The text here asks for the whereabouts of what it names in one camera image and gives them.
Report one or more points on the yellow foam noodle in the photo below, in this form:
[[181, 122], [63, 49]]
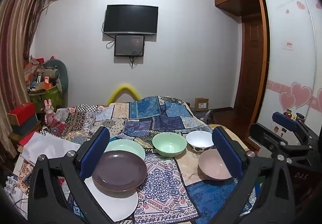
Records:
[[123, 87]]

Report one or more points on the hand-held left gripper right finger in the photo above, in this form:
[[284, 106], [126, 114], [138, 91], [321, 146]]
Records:
[[222, 147]]

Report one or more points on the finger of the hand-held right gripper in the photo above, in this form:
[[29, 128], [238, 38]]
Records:
[[271, 143], [286, 123]]

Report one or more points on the dark wooden door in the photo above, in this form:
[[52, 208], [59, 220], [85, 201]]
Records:
[[249, 68]]

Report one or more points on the white plate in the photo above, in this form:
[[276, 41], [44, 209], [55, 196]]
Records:
[[118, 203]]

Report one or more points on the black wall television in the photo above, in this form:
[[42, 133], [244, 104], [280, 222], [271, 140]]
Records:
[[130, 18]]

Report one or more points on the green bag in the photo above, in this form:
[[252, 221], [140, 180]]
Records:
[[49, 98]]

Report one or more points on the white heart-print sliding door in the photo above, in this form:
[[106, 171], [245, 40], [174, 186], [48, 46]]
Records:
[[286, 68], [319, 37]]

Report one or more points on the green bowl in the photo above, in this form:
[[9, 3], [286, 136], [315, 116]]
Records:
[[168, 143]]

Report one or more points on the white spotted bowl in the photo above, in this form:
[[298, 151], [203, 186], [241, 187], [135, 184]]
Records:
[[200, 138]]

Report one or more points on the patchwork blanket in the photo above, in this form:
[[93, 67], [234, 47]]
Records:
[[163, 181]]

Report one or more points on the light green plate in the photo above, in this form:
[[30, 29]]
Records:
[[125, 147]]

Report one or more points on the red box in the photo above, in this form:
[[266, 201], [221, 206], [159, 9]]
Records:
[[21, 112]]

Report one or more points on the pink bowl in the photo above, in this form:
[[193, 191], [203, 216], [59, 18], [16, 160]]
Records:
[[211, 166]]

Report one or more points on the red folder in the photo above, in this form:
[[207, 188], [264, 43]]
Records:
[[26, 138]]

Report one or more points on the brown plate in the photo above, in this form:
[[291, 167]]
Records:
[[118, 171]]

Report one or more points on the grey plush pillow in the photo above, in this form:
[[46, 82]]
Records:
[[63, 75]]

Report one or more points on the white paper sheets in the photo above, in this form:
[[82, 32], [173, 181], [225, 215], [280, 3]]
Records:
[[47, 146]]

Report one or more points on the purple grey bag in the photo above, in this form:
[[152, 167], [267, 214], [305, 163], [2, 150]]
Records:
[[208, 115]]

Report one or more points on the pile of small boxes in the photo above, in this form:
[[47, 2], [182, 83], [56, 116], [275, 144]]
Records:
[[35, 73]]

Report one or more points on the pink rabbit toy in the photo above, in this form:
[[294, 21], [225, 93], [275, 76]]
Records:
[[49, 113]]

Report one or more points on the cardboard box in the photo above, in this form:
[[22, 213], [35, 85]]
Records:
[[201, 104]]

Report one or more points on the striped brown curtain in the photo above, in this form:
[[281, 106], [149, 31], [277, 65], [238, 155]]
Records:
[[15, 37]]

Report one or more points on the grey box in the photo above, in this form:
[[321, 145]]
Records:
[[25, 127]]

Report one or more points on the small black wall monitor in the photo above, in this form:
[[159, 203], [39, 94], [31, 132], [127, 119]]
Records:
[[129, 45]]

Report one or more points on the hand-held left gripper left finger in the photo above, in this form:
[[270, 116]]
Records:
[[96, 148]]

